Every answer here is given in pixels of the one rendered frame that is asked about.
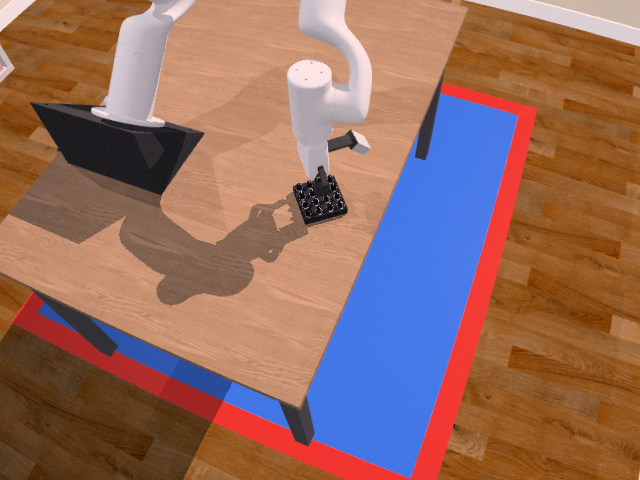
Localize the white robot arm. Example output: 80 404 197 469
91 0 372 155

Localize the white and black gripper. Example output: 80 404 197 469
297 138 329 197

